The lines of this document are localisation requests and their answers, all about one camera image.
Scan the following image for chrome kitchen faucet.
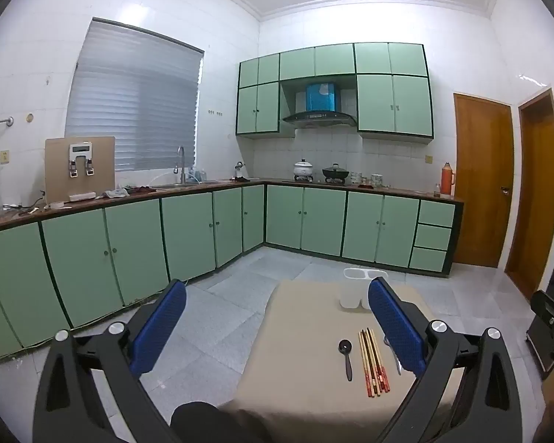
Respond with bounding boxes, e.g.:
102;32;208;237
174;146;187;186

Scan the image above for black wok with lid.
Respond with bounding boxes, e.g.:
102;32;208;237
322;163;350;185

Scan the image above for range hood with blue film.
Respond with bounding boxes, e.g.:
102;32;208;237
283;82;357;128

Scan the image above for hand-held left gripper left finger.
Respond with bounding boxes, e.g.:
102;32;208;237
32;279;188;443

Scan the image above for metal spoon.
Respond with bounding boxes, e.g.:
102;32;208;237
383;336;403;375

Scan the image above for grey window blind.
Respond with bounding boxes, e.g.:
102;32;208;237
65;18;205;172

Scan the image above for group of jars on countertop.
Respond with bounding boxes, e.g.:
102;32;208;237
350;172;385;189

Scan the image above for person's dark trouser leg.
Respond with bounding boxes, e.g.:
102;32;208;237
170;402;273;443

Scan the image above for brown cardboard board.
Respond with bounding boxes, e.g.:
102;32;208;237
45;137;116;206

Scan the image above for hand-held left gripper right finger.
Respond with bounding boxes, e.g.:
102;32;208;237
368;277;523;443

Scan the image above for green base cabinets with countertop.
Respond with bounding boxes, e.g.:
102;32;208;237
0;179;465;363

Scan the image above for white device on cardboard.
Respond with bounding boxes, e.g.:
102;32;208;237
67;142;96;179

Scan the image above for green wall cabinets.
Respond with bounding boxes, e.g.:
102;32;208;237
235;42;435;139

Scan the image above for beige tablecloth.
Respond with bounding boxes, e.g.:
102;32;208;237
217;279;467;443

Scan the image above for black plastic spoon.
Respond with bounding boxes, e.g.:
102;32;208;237
338;340;354;382

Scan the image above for brown wooden door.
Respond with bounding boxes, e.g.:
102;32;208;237
452;92;515;268
505;87;554;301

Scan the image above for orange thermos flask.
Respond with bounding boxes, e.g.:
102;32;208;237
440;162;456;196

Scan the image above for white two-compartment utensil holder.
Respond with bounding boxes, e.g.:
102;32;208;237
340;268;389;312

